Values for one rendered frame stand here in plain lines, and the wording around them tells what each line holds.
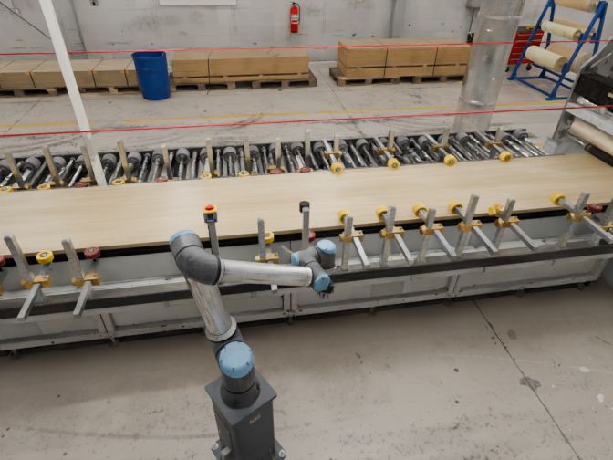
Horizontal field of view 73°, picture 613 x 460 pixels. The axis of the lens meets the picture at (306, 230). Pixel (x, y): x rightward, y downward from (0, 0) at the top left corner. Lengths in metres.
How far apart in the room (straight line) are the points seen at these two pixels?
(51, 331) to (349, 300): 2.06
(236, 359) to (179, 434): 0.97
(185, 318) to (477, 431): 2.01
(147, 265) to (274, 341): 1.04
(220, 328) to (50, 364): 1.68
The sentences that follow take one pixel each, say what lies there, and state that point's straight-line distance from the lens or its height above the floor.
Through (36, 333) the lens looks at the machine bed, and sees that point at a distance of 3.37.
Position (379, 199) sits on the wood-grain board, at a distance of 2.93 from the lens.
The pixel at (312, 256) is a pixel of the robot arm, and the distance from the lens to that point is 1.93.
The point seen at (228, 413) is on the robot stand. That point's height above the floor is 0.60.
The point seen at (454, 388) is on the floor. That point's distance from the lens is 3.06.
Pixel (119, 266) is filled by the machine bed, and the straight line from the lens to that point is 2.78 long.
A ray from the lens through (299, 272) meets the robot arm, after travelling 1.77.
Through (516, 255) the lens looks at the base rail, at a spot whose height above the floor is 0.70.
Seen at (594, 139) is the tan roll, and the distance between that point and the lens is 4.20.
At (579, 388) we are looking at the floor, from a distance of 3.42.
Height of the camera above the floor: 2.41
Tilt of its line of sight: 36 degrees down
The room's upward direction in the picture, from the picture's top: 1 degrees clockwise
